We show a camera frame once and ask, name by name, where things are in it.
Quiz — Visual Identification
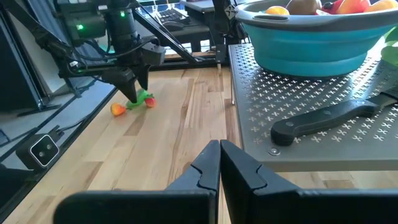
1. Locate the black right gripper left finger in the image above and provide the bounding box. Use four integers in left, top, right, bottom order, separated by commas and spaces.
53, 139, 221, 224

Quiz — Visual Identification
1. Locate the black table-level camera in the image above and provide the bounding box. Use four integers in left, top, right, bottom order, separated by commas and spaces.
15, 133, 60, 170

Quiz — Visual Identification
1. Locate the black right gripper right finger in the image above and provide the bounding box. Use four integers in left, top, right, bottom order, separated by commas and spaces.
220, 139, 398, 224

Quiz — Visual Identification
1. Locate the black kitchen knife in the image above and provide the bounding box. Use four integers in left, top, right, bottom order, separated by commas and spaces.
270, 85, 398, 147

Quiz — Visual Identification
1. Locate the small orange toy fruit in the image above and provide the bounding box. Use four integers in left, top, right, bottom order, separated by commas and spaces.
264, 5, 290, 16
110, 102, 127, 118

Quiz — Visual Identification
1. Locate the brown whole toy kiwi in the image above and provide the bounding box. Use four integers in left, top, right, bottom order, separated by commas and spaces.
285, 0, 323, 16

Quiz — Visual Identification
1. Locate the blue collapsible colander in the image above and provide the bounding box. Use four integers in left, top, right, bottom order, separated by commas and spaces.
234, 0, 398, 78

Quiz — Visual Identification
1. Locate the black keyboard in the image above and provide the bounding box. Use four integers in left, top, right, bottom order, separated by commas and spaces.
155, 8, 191, 24

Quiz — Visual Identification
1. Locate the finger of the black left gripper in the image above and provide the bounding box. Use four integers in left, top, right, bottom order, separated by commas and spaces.
135, 63, 152, 91
101, 67, 139, 104

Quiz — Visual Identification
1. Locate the black computer mouse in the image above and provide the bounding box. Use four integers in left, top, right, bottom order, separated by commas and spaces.
163, 21, 185, 32

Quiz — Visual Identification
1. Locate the green plant in white pot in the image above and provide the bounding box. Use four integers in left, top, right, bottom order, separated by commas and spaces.
381, 26, 398, 68

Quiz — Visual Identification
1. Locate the grey perforated metal shelf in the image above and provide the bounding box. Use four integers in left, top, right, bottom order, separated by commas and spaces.
228, 37, 398, 172

